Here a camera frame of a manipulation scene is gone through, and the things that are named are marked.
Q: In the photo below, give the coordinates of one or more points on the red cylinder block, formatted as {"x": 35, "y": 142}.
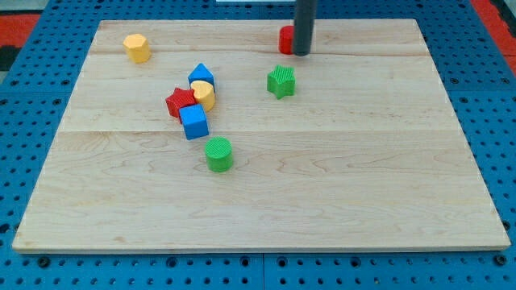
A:
{"x": 285, "y": 40}

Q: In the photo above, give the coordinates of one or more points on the green cylinder block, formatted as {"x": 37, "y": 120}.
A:
{"x": 218, "y": 152}

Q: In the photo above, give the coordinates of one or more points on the green star block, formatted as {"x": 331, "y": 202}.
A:
{"x": 281, "y": 81}

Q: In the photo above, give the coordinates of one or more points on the blue cube block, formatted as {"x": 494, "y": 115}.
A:
{"x": 194, "y": 121}

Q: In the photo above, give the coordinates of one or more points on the red star block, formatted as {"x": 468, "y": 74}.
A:
{"x": 179, "y": 99}

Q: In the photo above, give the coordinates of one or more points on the blue triangle block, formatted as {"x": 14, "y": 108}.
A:
{"x": 201, "y": 73}

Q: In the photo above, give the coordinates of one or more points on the light wooden board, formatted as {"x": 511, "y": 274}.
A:
{"x": 367, "y": 155}

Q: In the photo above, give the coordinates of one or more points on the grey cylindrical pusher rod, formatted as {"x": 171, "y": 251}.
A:
{"x": 304, "y": 17}

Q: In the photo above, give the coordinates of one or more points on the yellow hexagon block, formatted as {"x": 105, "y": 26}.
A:
{"x": 137, "y": 48}

